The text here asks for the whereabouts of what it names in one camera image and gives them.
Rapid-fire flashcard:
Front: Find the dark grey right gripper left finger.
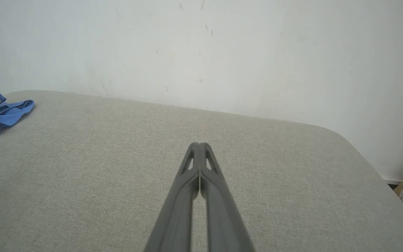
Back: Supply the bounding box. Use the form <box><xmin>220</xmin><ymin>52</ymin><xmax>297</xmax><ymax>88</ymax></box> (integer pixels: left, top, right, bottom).
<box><xmin>144</xmin><ymin>142</ymin><xmax>200</xmax><ymax>252</ymax></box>

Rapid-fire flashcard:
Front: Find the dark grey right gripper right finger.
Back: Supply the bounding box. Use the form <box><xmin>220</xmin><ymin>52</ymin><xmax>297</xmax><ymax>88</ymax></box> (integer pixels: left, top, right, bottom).
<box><xmin>199</xmin><ymin>142</ymin><xmax>256</xmax><ymax>252</ymax></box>

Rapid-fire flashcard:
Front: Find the blue jersey with white sleeves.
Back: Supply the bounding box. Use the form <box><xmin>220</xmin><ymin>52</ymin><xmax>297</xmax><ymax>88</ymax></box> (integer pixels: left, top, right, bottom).
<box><xmin>0</xmin><ymin>87</ymin><xmax>35</xmax><ymax>138</ymax></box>

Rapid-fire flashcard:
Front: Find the dark baseboard strip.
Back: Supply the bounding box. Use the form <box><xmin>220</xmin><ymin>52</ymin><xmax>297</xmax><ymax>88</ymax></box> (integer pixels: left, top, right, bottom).
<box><xmin>383</xmin><ymin>178</ymin><xmax>403</xmax><ymax>190</ymax></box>

